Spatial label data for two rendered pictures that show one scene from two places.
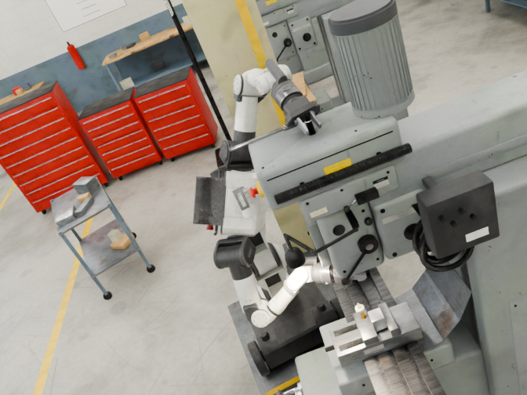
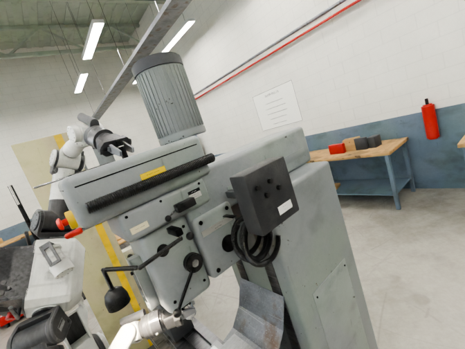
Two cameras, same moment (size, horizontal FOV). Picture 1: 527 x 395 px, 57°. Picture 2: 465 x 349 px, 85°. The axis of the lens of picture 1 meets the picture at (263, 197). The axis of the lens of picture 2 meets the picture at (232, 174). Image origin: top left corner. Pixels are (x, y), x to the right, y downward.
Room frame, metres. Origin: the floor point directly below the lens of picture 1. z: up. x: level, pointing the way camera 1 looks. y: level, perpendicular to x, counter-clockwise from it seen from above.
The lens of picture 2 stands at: (0.49, 0.09, 1.88)
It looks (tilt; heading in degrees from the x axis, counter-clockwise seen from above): 10 degrees down; 321
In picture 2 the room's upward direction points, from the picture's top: 19 degrees counter-clockwise
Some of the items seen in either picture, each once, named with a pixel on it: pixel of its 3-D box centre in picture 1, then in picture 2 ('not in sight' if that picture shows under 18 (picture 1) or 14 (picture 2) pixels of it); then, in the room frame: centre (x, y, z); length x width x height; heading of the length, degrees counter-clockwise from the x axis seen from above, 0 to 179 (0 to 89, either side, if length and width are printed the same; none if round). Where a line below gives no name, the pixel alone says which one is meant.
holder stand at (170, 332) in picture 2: not in sight; (169, 311); (1.85, -0.27, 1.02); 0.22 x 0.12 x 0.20; 177
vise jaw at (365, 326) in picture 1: (365, 327); not in sight; (1.36, -0.17, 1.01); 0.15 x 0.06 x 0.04; 176
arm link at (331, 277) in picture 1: (336, 273); (166, 318); (1.48, -0.15, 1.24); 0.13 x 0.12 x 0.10; 151
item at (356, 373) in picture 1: (383, 342); not in sight; (1.44, -0.23, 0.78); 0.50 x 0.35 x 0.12; 86
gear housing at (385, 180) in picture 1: (340, 179); (158, 206); (1.43, -0.27, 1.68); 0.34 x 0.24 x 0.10; 86
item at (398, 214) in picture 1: (394, 209); (207, 235); (1.42, -0.43, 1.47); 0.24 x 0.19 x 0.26; 176
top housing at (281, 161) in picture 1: (322, 150); (138, 176); (1.43, -0.25, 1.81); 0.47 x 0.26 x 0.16; 86
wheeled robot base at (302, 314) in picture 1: (281, 298); not in sight; (2.17, 0.15, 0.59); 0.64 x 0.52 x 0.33; 6
